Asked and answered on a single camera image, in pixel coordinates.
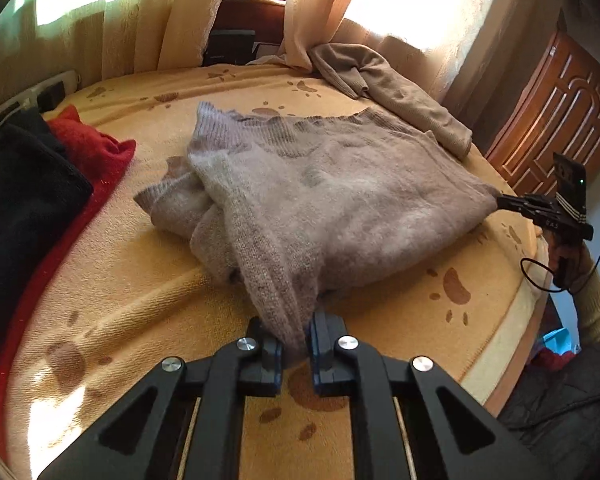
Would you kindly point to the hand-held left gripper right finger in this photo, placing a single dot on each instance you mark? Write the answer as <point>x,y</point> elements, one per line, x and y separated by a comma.
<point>317,355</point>

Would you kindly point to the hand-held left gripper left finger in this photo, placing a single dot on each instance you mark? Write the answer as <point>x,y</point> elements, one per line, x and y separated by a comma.
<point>267,365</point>

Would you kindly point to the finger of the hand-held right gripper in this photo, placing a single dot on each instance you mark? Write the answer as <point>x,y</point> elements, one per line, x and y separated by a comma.
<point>522,202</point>

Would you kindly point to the mauve grey knit sweater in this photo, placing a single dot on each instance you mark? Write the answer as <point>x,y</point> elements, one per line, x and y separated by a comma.
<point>355,195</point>

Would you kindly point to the person's right hand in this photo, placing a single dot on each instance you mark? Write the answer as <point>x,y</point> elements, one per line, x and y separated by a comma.
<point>584,267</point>

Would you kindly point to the brown panelled wooden door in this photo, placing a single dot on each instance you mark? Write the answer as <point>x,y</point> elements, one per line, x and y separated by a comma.
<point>555,110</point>

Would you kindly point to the blue plastic object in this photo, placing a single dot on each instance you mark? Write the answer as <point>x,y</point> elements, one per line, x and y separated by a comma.
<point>562,342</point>

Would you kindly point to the yellow paw print blanket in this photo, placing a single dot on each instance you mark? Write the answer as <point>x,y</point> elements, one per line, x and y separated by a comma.
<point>145,285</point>

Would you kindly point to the beige knit sweater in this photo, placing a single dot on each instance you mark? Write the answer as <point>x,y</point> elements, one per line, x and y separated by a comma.
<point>405,95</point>

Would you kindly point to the red cloth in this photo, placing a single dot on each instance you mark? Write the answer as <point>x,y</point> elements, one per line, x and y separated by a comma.
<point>550,360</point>

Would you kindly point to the white lace curtain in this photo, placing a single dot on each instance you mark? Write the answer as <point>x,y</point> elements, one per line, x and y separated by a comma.
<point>480,25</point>

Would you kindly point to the dark quilted jacket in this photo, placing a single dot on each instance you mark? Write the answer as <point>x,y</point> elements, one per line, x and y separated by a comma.
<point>570,410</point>

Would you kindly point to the red knit garment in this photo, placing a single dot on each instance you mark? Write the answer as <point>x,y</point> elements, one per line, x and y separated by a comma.
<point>95,155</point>

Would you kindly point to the peach ribbed curtain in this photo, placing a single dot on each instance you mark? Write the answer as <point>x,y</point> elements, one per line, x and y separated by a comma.
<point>320,5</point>

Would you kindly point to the black folded garment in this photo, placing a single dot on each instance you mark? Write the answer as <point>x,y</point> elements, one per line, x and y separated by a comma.
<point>25,200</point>

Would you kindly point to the white paper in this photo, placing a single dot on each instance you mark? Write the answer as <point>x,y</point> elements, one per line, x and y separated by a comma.
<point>267,52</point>

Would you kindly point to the large black box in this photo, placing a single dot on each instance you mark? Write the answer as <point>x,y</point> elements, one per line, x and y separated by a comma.
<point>230,47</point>

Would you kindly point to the brown wooden nightstand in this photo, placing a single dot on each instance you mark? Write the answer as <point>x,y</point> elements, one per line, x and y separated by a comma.
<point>250,15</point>

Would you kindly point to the white power strip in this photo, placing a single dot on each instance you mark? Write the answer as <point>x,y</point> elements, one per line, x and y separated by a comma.
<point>22,97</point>

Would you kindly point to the cream lace curtain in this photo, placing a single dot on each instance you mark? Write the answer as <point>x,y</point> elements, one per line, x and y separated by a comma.
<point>130,20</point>

